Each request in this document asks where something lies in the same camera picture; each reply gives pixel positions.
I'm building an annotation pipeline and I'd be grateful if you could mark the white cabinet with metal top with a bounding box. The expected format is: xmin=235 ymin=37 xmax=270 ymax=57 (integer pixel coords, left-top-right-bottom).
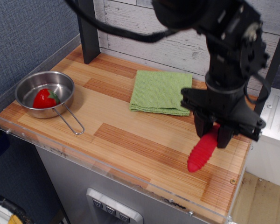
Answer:
xmin=246 ymin=88 xmax=280 ymax=186

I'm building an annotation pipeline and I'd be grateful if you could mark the black left frame post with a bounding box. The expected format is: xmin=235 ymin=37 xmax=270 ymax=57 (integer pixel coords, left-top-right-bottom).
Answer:
xmin=75 ymin=0 xmax=100 ymax=64

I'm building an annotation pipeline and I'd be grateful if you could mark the small steel saucepan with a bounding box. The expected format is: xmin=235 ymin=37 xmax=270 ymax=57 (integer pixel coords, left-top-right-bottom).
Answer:
xmin=15 ymin=71 xmax=85 ymax=135

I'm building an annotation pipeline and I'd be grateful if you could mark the yellow and black object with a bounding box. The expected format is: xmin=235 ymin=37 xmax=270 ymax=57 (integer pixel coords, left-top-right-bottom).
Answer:
xmin=0 ymin=198 xmax=34 ymax=224

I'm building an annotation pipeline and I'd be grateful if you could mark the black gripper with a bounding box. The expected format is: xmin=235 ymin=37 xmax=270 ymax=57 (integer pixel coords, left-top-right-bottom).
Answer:
xmin=181 ymin=84 xmax=266 ymax=148

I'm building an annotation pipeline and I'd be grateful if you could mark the silver dispenser button panel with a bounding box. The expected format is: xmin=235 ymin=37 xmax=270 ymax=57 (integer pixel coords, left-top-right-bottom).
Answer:
xmin=86 ymin=188 xmax=143 ymax=224

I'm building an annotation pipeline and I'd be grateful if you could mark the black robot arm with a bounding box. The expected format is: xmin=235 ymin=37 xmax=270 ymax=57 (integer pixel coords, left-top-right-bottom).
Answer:
xmin=152 ymin=0 xmax=270 ymax=148

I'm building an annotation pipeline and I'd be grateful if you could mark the clear acrylic table guard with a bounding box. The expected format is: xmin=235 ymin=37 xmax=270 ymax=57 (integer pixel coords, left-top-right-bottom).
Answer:
xmin=0 ymin=43 xmax=251 ymax=224

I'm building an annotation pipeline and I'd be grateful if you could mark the red-handled metal fork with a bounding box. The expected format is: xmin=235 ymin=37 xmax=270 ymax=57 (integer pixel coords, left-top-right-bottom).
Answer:
xmin=187 ymin=125 xmax=220 ymax=173

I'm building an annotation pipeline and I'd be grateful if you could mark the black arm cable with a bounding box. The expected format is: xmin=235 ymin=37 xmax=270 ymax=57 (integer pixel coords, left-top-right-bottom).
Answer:
xmin=64 ymin=0 xmax=271 ymax=105

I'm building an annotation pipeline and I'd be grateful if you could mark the folded green cloth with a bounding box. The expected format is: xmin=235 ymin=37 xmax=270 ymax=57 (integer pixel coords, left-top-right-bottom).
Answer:
xmin=129 ymin=70 xmax=192 ymax=116

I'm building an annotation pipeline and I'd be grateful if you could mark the red toy strawberry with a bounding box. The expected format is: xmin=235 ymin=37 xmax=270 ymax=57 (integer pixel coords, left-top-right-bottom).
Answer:
xmin=33 ymin=88 xmax=60 ymax=109

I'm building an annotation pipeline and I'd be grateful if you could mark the black right frame post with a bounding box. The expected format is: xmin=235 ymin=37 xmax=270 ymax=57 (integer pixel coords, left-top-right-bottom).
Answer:
xmin=252 ymin=0 xmax=280 ymax=116

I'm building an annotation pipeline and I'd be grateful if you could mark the black frame post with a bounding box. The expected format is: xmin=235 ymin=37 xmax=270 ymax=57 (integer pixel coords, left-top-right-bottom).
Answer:
xmin=252 ymin=0 xmax=280 ymax=116
xmin=75 ymin=0 xmax=100 ymax=64

